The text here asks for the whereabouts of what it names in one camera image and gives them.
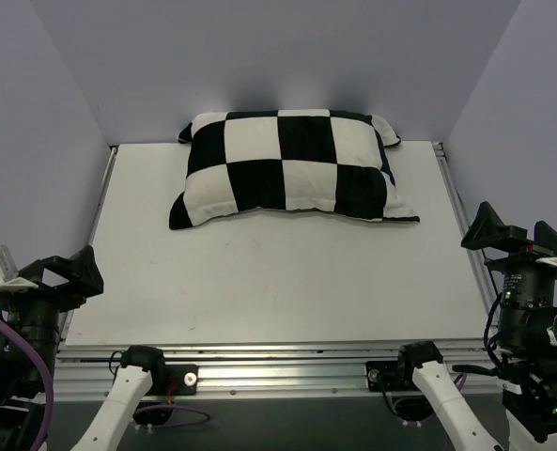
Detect black white checkered pillowcase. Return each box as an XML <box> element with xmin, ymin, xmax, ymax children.
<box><xmin>168</xmin><ymin>109</ymin><xmax>420</xmax><ymax>230</ymax></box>

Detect left aluminium side rail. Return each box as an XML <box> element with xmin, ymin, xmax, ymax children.
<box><xmin>59</xmin><ymin>146</ymin><xmax>118</xmax><ymax>342</ymax></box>

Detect aluminium side rail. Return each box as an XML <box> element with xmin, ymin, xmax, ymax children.
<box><xmin>431</xmin><ymin>142</ymin><xmax>496</xmax><ymax>313</ymax></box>
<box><xmin>59</xmin><ymin>146</ymin><xmax>118</xmax><ymax>342</ymax></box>

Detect right aluminium side rail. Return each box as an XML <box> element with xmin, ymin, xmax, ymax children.
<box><xmin>431</xmin><ymin>142</ymin><xmax>496</xmax><ymax>313</ymax></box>

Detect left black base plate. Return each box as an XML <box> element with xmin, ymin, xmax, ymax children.
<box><xmin>148</xmin><ymin>364</ymin><xmax>199</xmax><ymax>398</ymax></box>

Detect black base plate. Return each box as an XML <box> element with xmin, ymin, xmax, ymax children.
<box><xmin>364</xmin><ymin>360</ymin><xmax>406</xmax><ymax>393</ymax></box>
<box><xmin>148</xmin><ymin>364</ymin><xmax>199</xmax><ymax>398</ymax></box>

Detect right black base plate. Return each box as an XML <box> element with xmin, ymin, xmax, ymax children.
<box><xmin>364</xmin><ymin>360</ymin><xmax>406</xmax><ymax>393</ymax></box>

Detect aluminium front frame rail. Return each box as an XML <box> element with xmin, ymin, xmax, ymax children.
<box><xmin>38</xmin><ymin>345</ymin><xmax>509</xmax><ymax>403</ymax></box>

